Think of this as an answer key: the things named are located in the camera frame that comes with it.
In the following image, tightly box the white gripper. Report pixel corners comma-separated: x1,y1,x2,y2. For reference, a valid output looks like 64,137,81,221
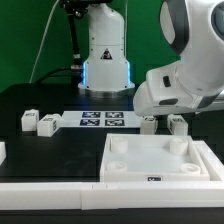
132,63,224,118

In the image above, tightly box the white square tabletop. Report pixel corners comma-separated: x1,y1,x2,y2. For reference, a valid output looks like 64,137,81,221
100,134,210,182

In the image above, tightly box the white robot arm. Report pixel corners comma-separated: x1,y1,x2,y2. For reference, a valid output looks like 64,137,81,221
78,0,224,116

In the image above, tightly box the white U-shaped fence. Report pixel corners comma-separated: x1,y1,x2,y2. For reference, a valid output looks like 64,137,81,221
0,141,224,210

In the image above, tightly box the white sheet with markers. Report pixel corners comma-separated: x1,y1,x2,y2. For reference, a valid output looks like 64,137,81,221
61,111,142,128

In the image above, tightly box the black cable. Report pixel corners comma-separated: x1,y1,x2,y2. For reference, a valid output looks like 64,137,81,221
34,66,83,85

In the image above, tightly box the white cable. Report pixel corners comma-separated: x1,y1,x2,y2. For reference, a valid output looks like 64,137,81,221
29,0,61,84

